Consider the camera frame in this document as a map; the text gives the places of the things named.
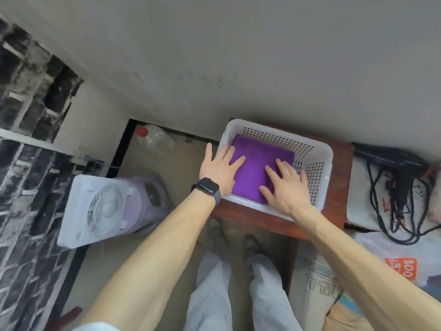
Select brown wooden table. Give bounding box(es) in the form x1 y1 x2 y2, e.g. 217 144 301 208
211 118 355 297

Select person's left hand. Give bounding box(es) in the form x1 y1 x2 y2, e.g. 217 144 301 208
199 143 246 198

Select purple plastic appliance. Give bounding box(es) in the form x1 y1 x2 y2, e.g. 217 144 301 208
117 174 174 235

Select red object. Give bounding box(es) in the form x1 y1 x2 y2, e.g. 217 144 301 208
52 306 83 331

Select black hair dryer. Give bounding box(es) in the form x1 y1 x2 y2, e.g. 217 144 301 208
351 143 431 204

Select white trousers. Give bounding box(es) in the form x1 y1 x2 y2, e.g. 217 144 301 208
184 250 304 331

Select grey patterned sack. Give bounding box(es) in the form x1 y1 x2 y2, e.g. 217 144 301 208
289 250 345 331

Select person's right hand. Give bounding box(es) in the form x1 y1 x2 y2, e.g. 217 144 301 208
258 159 316 219

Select purple towel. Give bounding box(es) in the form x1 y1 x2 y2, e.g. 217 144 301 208
230 134 296 205

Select white perforated plastic basket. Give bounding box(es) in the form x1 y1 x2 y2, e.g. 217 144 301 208
214 119 334 223

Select white box fan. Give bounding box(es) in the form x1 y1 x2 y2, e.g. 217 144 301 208
57 174 135 248

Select tan sack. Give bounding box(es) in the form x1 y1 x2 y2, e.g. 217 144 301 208
324 293 376 331

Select person's right forearm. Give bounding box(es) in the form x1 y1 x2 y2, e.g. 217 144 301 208
293 205 441 331

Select white plastic bag orange label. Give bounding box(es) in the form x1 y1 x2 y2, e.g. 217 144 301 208
355 231 441 293

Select person's left forearm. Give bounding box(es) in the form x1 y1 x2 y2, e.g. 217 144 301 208
79 194 219 331

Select person's right grey shoe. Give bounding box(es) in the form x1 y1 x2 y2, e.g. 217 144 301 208
243 234 267 262

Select white cloth bag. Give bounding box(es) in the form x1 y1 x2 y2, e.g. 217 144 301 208
346 148 441 235

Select clear plastic bottle red cap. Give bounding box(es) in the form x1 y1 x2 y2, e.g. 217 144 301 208
135 124 175 156

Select black power cable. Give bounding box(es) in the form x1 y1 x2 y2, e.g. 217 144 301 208
365 162 441 246

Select person's grey shoe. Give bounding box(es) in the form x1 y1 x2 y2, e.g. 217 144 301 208
207 219 229 259
243 234 267 262

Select white shirt sleeve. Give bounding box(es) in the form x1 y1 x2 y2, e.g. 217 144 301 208
72 321 114 331

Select person's left grey shoe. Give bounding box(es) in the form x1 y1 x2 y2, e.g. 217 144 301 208
207 219 229 259

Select black smartwatch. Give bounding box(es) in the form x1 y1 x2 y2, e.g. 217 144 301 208
191 178 222 206

